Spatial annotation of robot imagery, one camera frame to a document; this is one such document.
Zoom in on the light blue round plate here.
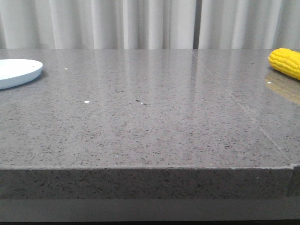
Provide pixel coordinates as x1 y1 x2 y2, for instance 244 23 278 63
0 59 43 90

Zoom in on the yellow corn cob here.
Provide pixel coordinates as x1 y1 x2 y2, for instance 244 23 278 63
268 48 300 80

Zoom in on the white pleated curtain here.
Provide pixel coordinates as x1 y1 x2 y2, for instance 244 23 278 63
0 0 300 49

